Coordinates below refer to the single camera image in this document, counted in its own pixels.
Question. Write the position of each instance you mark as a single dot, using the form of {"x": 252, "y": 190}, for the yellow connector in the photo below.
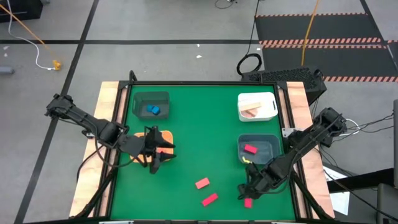
{"x": 57, "y": 64}

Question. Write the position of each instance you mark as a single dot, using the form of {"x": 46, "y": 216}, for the white paper sheet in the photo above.
{"x": 340, "y": 202}

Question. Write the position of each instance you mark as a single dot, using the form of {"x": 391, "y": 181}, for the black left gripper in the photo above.
{"x": 140, "y": 146}

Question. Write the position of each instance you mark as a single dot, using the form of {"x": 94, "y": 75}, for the orange plastic bin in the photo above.
{"x": 168, "y": 137}

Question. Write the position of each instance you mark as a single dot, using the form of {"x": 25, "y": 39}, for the black hazard-striped floor mat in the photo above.
{"x": 326, "y": 28}

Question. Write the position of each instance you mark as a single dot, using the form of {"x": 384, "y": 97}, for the grey floor object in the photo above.
{"x": 6, "y": 71}

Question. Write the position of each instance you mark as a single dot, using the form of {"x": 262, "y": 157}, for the grey post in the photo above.
{"x": 395, "y": 140}

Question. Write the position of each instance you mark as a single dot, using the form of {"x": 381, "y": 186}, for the green table mat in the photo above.
{"x": 202, "y": 124}

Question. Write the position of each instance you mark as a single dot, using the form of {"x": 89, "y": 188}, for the long wooden plank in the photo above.
{"x": 250, "y": 106}

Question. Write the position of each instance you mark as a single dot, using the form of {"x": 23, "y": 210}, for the grey box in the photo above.
{"x": 387, "y": 202}

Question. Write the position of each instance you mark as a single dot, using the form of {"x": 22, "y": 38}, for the white plastic bin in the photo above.
{"x": 269, "y": 105}

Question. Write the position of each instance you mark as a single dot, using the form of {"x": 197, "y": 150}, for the black box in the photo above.
{"x": 18, "y": 9}

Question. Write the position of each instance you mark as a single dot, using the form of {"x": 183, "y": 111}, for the short red block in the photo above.
{"x": 248, "y": 203}

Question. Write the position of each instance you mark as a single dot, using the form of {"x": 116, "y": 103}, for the grey metal bracket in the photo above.
{"x": 287, "y": 132}

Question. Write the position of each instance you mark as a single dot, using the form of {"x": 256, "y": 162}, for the light wooden side panel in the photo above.
{"x": 297, "y": 93}
{"x": 105, "y": 93}

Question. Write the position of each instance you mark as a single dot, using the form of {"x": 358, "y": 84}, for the teal blue plastic bin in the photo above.
{"x": 267, "y": 146}

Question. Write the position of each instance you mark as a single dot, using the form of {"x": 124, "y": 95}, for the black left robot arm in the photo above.
{"x": 93, "y": 126}

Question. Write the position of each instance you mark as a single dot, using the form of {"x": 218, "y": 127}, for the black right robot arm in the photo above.
{"x": 311, "y": 137}

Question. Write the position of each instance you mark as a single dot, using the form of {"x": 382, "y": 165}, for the salmon arch block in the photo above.
{"x": 202, "y": 183}

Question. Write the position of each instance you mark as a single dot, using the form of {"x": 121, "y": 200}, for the long red block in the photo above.
{"x": 210, "y": 199}

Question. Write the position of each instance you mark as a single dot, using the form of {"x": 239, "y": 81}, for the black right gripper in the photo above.
{"x": 261, "y": 182}

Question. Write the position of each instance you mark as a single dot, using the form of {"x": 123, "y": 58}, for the dark grey plastic bin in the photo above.
{"x": 140, "y": 102}

